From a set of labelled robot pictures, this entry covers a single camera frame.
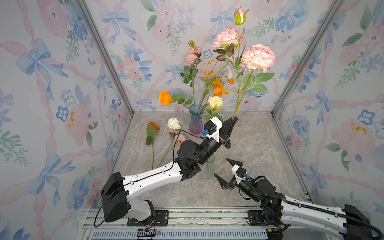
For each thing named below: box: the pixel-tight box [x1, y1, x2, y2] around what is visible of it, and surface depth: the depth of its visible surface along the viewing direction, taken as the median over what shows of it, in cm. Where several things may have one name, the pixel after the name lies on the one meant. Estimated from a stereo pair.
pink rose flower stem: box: [180, 40, 202, 109], surface depth 87 cm
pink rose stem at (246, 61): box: [212, 6, 276, 119], surface depth 37 cm
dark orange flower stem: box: [146, 122, 161, 170], surface depth 105 cm
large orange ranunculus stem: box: [158, 90, 193, 111], surface depth 73 cm
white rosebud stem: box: [157, 117, 182, 168], surface depth 62 cm
